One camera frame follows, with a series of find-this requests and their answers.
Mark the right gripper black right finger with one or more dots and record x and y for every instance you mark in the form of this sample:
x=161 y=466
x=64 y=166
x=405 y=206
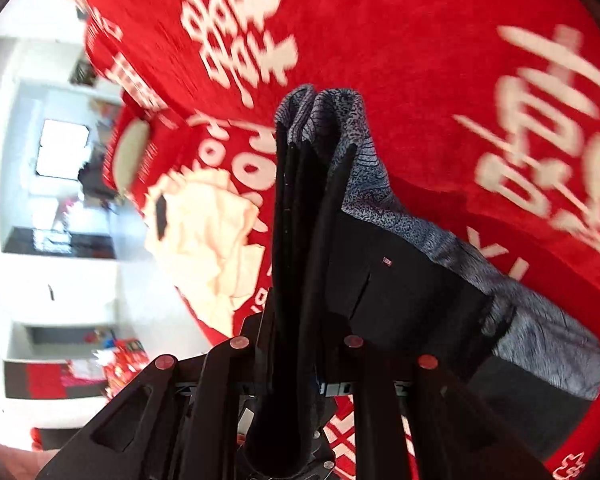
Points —
x=336 y=362

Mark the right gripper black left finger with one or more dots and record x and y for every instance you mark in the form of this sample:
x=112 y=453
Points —
x=255 y=419

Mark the black pants with patterned waistband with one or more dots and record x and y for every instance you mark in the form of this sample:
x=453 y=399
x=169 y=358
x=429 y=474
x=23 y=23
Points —
x=481 y=375

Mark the person's right hand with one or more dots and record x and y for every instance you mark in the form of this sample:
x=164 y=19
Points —
x=25 y=465

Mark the cream cloth on bed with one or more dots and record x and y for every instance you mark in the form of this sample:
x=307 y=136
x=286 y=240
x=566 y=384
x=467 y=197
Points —
x=198 y=228

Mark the dark shelf with items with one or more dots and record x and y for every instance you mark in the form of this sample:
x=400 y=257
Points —
x=35 y=242

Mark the red blanket with white characters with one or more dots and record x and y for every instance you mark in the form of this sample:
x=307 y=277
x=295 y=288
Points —
x=486 y=114

